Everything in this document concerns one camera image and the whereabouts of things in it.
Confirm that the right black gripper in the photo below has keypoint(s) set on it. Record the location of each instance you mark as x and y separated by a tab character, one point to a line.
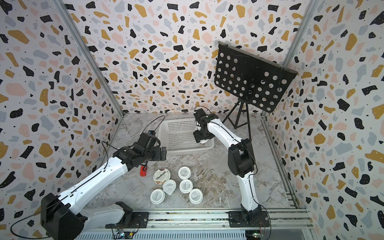
197	138

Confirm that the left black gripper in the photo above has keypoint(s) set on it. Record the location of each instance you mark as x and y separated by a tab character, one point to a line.
158	156

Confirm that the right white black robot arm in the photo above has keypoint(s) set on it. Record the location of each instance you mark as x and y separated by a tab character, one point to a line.
241	160

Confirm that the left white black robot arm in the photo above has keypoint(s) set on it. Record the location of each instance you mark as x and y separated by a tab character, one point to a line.
64	216

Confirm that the white plastic basket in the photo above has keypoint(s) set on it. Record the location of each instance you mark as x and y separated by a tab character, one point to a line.
177	136

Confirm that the Chobani yogurt cup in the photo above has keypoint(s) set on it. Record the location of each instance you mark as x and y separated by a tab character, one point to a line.
161	176

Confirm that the white teardrop lid yogurt cup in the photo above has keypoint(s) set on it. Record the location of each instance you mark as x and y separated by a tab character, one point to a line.
169	187

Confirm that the red tag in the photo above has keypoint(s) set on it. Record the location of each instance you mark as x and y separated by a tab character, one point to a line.
143	171

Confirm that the black perforated music stand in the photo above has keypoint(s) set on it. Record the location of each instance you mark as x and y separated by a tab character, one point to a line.
253	80

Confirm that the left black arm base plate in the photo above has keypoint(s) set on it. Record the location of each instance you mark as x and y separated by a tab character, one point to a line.
136	220

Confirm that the aluminium front rail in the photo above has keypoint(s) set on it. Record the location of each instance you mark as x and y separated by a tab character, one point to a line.
211	224

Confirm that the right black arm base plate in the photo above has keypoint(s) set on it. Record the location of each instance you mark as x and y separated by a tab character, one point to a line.
244	219

